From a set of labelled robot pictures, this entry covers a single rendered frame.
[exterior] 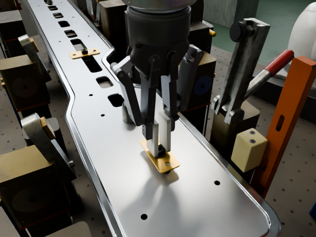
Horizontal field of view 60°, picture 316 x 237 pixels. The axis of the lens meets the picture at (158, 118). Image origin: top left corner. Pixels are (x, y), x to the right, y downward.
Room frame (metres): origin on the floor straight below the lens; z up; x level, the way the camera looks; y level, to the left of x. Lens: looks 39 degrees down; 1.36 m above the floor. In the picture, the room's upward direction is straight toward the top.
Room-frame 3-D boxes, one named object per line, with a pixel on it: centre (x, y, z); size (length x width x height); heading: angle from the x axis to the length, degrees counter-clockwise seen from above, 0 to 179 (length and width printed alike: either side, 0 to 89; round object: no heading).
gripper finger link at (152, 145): (0.32, 0.01, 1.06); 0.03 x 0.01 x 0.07; 28
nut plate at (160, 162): (0.33, 0.00, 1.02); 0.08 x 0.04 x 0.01; 28
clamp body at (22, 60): (0.60, 0.35, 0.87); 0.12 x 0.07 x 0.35; 117
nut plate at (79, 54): (0.74, 0.21, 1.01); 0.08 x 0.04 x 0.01; 117
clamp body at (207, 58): (0.58, -0.10, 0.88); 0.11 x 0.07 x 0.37; 117
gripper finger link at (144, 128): (0.31, 0.02, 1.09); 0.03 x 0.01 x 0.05; 118
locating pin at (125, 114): (0.44, 0.06, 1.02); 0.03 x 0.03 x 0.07
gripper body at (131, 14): (0.33, 0.00, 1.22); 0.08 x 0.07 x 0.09; 118
